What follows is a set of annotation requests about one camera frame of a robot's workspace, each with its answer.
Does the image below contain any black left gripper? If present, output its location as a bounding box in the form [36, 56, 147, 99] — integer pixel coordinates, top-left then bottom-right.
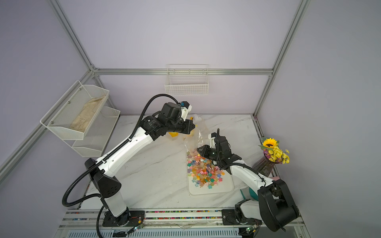
[167, 119, 195, 135]

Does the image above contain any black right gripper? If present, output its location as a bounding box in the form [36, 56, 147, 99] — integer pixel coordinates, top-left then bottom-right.
[198, 144, 223, 161]

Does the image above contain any clear ziploc bag of candies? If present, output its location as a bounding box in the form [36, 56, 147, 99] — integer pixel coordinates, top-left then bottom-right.
[191, 114, 208, 134]

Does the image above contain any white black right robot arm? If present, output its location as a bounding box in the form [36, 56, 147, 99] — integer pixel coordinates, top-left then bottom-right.
[197, 131, 300, 232]

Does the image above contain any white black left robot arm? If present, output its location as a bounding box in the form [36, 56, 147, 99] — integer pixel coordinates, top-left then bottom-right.
[62, 94, 195, 226]

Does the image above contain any pile of candies on tray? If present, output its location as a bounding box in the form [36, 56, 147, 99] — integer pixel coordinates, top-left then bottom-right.
[187, 152, 225, 189]

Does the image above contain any white plastic tray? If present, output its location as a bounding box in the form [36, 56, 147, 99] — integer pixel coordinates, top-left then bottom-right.
[184, 138, 234, 195]

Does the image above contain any dark glass vase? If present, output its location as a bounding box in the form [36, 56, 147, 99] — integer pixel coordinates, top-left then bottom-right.
[252, 156, 276, 177]

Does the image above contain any green rubber glove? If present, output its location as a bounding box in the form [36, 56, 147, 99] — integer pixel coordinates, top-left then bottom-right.
[240, 187, 259, 201]

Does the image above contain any sunflower and yellow flower bouquet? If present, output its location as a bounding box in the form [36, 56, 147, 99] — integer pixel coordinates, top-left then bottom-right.
[259, 137, 290, 164]

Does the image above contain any beige cloth in shelf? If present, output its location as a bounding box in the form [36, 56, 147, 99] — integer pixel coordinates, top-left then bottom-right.
[69, 96, 105, 132]

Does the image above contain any white two-tier mesh shelf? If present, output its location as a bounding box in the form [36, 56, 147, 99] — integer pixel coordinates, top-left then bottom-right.
[40, 81, 120, 157]

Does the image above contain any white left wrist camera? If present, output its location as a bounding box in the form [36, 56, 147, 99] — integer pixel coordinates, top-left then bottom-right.
[180, 101, 192, 121]

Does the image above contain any white wire wall basket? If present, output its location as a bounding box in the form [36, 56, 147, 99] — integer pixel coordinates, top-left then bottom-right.
[165, 64, 209, 96]

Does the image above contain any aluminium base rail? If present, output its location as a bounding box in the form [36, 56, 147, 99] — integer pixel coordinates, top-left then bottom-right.
[55, 208, 310, 238]

